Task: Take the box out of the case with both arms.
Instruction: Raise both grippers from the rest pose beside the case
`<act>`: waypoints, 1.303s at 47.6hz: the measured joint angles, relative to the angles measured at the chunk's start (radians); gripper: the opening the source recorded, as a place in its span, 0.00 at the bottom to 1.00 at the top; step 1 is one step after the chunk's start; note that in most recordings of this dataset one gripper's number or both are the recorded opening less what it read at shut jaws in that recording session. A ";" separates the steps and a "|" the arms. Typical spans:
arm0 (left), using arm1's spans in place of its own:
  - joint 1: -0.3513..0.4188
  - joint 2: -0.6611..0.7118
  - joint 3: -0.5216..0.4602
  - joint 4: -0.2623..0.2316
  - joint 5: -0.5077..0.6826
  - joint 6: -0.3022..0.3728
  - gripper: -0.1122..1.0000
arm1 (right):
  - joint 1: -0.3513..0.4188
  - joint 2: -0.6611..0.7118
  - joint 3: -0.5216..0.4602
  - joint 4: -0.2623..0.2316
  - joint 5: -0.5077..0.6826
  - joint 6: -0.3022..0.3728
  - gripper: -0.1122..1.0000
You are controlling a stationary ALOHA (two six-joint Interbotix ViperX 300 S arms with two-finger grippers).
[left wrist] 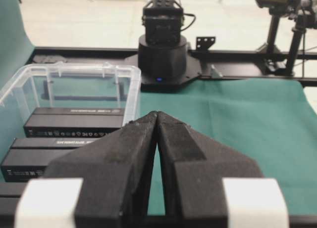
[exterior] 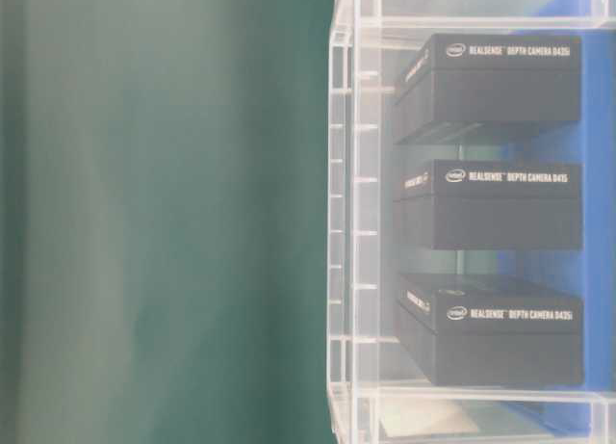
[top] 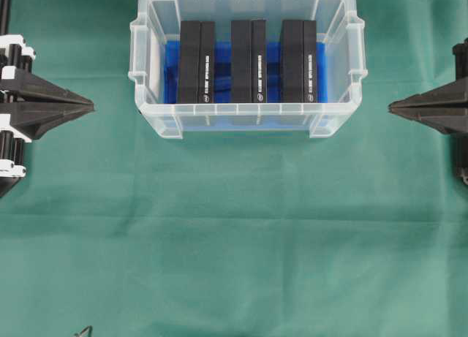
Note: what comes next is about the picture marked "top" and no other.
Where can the black camera box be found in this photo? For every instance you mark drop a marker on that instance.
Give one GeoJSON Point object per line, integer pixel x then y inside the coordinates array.
{"type": "Point", "coordinates": [248, 61]}
{"type": "Point", "coordinates": [196, 63]}
{"type": "Point", "coordinates": [298, 61]}

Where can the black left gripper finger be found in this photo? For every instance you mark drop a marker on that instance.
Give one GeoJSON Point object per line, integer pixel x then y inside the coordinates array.
{"type": "Point", "coordinates": [29, 86]}
{"type": "Point", "coordinates": [31, 122]}

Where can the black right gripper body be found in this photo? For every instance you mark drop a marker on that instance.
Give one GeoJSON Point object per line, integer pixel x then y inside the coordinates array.
{"type": "Point", "coordinates": [460, 141]}

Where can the black frame bar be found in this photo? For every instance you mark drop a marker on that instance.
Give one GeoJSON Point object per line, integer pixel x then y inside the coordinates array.
{"type": "Point", "coordinates": [4, 16]}

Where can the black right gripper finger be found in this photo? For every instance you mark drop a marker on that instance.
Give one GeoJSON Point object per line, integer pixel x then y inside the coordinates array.
{"type": "Point", "coordinates": [450, 94]}
{"type": "Point", "coordinates": [446, 120]}

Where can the green table cloth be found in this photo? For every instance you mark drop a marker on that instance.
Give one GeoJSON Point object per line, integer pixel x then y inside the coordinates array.
{"type": "Point", "coordinates": [236, 233]}

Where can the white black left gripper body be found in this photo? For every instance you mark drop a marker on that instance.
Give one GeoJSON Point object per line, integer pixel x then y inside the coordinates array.
{"type": "Point", "coordinates": [14, 55]}

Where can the clear plastic storage case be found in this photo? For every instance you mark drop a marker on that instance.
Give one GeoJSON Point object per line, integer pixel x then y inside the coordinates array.
{"type": "Point", "coordinates": [338, 27]}

